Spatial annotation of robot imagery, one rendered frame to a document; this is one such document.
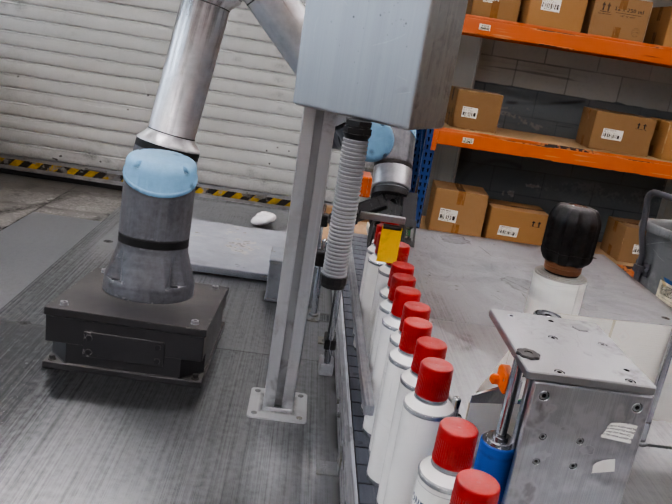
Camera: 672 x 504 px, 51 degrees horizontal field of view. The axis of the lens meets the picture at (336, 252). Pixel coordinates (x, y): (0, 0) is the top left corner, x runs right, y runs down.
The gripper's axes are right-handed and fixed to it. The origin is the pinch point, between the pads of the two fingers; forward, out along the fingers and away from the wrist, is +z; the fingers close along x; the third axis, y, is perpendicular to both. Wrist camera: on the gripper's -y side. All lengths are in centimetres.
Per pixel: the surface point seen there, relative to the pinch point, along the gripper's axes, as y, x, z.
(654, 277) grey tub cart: 144, 163, -53
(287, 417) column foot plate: -12.3, -22.0, 24.4
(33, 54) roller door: -219, 357, -203
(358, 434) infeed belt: -3.0, -33.1, 25.3
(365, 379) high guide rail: -3.4, -37.4, 18.3
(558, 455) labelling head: 9, -70, 24
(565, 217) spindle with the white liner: 26.1, -27.0, -10.8
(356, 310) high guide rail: -3.5, -17.0, 6.5
